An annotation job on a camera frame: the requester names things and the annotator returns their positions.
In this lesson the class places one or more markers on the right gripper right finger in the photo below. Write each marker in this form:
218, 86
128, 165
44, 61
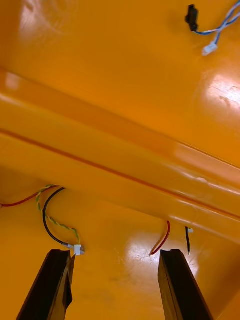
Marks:
180, 287

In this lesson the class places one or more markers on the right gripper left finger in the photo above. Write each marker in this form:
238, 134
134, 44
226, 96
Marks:
47, 287

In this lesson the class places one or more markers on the yellow-orange plastic bin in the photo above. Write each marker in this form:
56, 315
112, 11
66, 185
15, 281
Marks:
112, 50
112, 275

